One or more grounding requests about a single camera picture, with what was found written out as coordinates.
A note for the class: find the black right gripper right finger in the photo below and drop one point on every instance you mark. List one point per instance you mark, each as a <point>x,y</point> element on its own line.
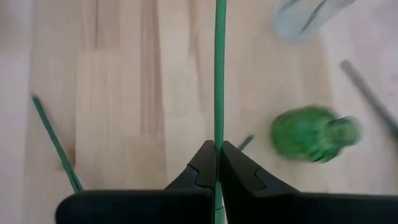
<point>295,208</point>

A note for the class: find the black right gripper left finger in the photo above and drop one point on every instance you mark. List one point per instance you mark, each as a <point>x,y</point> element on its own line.
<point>140,207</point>

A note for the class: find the blue artificial flower bunch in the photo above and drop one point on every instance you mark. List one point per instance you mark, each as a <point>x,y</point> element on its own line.
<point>56,143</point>
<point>370,96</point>

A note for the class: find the green glass vase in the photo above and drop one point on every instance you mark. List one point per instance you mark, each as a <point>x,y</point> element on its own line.
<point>311,133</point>

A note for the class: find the clear glass vase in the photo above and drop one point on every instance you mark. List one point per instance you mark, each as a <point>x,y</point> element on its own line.
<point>292,21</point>

